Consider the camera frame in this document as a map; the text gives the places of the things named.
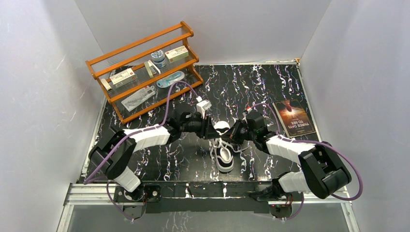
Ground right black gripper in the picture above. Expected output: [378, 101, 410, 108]
[220, 118, 257, 145]

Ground white shoelace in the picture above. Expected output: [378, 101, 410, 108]
[209, 138, 249, 164]

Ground black white canvas sneaker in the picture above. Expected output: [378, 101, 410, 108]
[210, 121, 234, 173]

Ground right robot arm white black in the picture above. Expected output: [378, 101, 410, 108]
[221, 112, 351, 200]

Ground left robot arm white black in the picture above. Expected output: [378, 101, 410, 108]
[88, 112, 229, 201]

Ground brown book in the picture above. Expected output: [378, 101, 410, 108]
[273, 100, 316, 138]

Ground blue packaged item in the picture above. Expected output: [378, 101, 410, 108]
[156, 71, 185, 88]

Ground white green box top shelf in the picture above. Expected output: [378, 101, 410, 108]
[165, 45, 189, 63]

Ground white patterned flat package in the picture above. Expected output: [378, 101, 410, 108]
[121, 86, 156, 112]

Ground orange wooden shelf rack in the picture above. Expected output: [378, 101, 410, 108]
[85, 21, 204, 124]

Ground round blue white tin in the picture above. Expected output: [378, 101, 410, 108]
[151, 50, 166, 69]

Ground white red box middle shelf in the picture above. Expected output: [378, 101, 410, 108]
[110, 68, 136, 87]

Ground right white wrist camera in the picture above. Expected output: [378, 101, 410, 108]
[243, 107, 252, 115]

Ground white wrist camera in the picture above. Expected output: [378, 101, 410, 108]
[243, 107, 252, 115]
[196, 97, 212, 118]

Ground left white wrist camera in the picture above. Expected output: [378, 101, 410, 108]
[196, 97, 212, 118]

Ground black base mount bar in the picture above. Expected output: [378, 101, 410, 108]
[114, 181, 303, 220]

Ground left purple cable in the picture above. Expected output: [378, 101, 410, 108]
[83, 80, 204, 221]

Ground purple cable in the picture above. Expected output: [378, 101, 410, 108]
[245, 102, 364, 221]
[83, 80, 204, 221]

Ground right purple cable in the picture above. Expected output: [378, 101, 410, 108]
[245, 102, 364, 221]

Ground aluminium frame rail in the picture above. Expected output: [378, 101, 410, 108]
[64, 182, 353, 205]

